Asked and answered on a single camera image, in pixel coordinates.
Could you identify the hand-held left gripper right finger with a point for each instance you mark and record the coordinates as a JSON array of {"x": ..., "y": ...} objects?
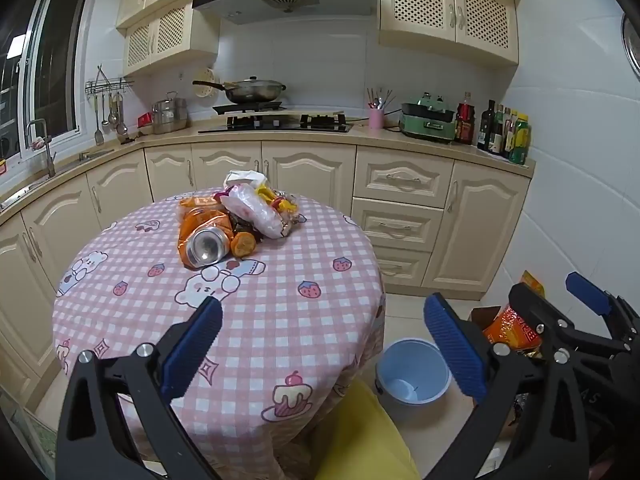
[{"x": 455, "y": 350}]

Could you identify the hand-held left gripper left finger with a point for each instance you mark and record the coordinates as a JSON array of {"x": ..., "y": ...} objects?
[{"x": 192, "y": 345}]

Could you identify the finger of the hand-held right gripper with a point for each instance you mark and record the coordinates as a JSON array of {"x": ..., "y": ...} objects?
[
  {"x": 530, "y": 305},
  {"x": 587, "y": 290}
]

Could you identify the blue plastic bin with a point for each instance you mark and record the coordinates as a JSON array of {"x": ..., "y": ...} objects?
[{"x": 405, "y": 375}]

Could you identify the round orange snack pack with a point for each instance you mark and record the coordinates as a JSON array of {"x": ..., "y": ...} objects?
[{"x": 243, "y": 244}]

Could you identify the orange snack bag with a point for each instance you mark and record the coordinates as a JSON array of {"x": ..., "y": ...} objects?
[{"x": 202, "y": 215}]

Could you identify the white plastic bag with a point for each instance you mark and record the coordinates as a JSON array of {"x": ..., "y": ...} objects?
[{"x": 255, "y": 210}]

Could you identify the yellow wrapper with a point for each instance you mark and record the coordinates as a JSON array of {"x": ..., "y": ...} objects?
[{"x": 277, "y": 202}]

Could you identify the orange printed food bag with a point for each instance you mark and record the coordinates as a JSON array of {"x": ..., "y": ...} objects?
[{"x": 510, "y": 330}]

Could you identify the pink checkered tablecloth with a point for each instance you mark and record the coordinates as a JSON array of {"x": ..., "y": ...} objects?
[{"x": 280, "y": 320}]

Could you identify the cream cabinet drawer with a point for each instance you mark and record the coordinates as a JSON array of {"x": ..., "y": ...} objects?
[
  {"x": 400, "y": 177},
  {"x": 400, "y": 267},
  {"x": 395, "y": 225}
]

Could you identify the person's yellow trouser leg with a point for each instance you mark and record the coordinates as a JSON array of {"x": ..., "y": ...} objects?
[{"x": 360, "y": 440}]

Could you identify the green bottle yellow label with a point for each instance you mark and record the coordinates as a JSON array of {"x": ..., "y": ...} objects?
[{"x": 520, "y": 142}]

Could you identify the dark bottle pale label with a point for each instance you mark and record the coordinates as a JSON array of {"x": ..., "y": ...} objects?
[{"x": 497, "y": 137}]

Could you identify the slim brown bottle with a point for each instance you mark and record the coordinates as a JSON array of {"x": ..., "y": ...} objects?
[{"x": 507, "y": 135}]

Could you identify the dark wine bottle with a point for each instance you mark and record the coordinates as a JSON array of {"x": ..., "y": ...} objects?
[{"x": 485, "y": 132}]

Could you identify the red label sauce bottle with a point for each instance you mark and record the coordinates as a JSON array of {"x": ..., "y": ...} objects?
[{"x": 465, "y": 125}]

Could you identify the cream base cabinet run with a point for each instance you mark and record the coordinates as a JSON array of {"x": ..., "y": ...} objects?
[{"x": 300, "y": 170}]

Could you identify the green electric cooker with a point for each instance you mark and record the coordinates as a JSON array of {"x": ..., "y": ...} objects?
[{"x": 425, "y": 127}]

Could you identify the steel sink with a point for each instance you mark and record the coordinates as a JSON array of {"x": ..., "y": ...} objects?
[{"x": 97, "y": 153}]

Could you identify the steel stock pot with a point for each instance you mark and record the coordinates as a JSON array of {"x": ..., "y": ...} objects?
[{"x": 170, "y": 117}]

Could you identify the steel skimmer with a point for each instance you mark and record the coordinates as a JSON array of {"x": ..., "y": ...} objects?
[{"x": 120, "y": 127}]

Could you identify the small red box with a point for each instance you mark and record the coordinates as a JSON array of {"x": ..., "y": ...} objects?
[{"x": 146, "y": 120}]

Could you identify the steel spatula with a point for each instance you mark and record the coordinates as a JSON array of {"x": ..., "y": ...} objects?
[{"x": 99, "y": 135}]

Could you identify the steel faucet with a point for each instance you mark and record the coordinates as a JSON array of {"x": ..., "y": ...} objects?
[{"x": 48, "y": 155}]

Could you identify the black gas stove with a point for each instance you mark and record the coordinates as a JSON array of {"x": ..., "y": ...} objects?
[{"x": 280, "y": 122}]

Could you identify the pink utensil holder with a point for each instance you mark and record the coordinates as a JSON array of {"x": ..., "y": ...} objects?
[{"x": 376, "y": 119}]

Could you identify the steel ladle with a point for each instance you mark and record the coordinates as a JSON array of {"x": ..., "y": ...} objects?
[{"x": 105, "y": 120}]

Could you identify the bunch of chopsticks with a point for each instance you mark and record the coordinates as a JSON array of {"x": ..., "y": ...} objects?
[{"x": 380, "y": 100}]

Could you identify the steel wok with lid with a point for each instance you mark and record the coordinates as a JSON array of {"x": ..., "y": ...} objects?
[{"x": 252, "y": 91}]

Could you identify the white framed window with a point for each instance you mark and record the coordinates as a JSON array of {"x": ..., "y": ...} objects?
[{"x": 55, "y": 60}]

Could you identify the round metal wall plate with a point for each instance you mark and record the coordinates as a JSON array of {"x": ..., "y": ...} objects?
[{"x": 634, "y": 45}]

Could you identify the pale yellow wall strainer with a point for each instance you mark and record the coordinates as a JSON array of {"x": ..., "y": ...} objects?
[{"x": 204, "y": 92}]

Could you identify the steel wall utensil rack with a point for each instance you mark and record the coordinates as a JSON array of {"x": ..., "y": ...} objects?
[{"x": 107, "y": 82}]

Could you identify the cream lattice wall cabinet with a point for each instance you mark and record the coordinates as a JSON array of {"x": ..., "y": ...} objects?
[
  {"x": 450, "y": 15},
  {"x": 170, "y": 35}
]

